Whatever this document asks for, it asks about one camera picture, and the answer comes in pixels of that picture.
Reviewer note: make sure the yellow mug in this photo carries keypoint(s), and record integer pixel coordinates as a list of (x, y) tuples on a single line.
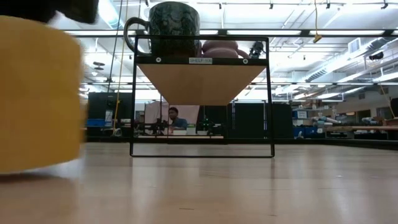
[(37, 93)]

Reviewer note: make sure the blue storage bin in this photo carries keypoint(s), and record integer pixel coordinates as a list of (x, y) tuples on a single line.
[(94, 123)]

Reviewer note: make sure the black cabinet with poster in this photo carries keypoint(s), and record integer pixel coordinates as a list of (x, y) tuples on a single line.
[(99, 105)]

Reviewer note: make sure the teal brown glazed mug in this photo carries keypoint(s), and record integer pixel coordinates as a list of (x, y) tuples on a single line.
[(174, 25)]

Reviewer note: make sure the long wooden workbench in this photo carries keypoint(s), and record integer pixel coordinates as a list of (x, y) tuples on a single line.
[(360, 128)]

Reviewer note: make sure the small black camera device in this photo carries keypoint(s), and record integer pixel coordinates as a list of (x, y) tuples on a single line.
[(256, 49)]

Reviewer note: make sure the person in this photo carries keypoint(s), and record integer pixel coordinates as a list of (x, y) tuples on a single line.
[(177, 121)]

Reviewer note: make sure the pink ribbed mug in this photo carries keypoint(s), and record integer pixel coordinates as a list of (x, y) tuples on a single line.
[(217, 48)]

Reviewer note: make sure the black frame wooden shelf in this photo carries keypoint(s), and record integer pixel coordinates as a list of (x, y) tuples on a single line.
[(202, 81)]

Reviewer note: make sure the black overhead frame beam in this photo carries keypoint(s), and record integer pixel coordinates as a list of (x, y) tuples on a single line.
[(264, 32)]

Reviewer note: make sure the white shelf label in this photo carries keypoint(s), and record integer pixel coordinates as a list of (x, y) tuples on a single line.
[(200, 60)]

